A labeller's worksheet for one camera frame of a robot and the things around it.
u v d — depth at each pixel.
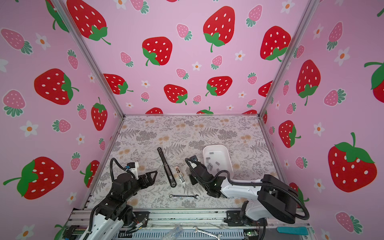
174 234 0.69
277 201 0.43
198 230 0.71
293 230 0.70
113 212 0.56
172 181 0.84
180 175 0.88
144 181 0.70
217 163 0.93
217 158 0.96
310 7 0.69
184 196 0.82
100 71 0.93
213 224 0.73
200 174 0.61
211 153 0.99
